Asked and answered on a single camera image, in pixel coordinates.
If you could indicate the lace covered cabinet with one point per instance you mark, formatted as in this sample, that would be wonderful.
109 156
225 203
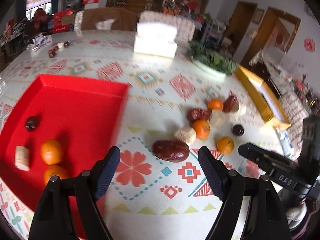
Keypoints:
275 66

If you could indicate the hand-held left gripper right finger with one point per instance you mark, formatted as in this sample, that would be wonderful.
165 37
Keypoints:
212 170

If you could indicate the small dark chestnut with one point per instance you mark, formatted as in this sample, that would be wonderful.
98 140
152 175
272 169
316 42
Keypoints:
67 44

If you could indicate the large red date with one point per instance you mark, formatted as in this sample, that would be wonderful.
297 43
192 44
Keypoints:
170 150

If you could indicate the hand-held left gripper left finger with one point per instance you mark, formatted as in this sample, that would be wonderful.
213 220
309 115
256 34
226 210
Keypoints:
110 170

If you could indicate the white blue packet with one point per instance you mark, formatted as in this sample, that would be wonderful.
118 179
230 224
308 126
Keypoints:
286 141

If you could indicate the brown coat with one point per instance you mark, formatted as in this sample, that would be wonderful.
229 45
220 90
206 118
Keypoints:
125 17

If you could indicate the small white yam piece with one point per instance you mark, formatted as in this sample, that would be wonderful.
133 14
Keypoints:
60 46

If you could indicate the red gift box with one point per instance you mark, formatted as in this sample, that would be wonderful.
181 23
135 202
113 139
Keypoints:
62 21

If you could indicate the white face mask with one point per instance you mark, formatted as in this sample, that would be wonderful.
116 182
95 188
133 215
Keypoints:
40 41

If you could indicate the dark brown chestnut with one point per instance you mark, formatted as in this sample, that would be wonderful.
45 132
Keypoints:
32 123
238 130

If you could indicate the orange tangerine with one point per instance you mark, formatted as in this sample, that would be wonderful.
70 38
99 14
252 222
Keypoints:
215 104
51 152
55 173
201 128
225 145

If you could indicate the plate of green vegetables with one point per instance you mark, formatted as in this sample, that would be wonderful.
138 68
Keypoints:
212 60

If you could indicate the red tray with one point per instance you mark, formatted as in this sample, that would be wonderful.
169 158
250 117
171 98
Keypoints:
75 110

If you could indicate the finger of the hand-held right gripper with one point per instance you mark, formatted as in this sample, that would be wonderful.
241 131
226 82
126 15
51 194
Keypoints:
257 155

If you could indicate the red patterned cloth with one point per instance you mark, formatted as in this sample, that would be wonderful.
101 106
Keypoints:
40 17

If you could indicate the small red date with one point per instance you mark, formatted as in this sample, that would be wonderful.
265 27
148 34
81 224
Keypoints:
52 53

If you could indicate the red paper wall decoration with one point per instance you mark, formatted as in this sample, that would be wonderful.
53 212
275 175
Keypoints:
309 45

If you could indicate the white tissue box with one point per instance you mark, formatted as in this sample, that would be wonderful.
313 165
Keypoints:
155 42

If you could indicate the person's right hand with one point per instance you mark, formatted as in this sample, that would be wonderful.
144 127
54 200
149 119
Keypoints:
296 215

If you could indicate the wooden door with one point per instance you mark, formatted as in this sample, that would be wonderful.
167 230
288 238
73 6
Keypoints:
282 30
242 25

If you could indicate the yellow cardboard box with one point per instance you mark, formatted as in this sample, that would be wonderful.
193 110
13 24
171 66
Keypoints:
257 97

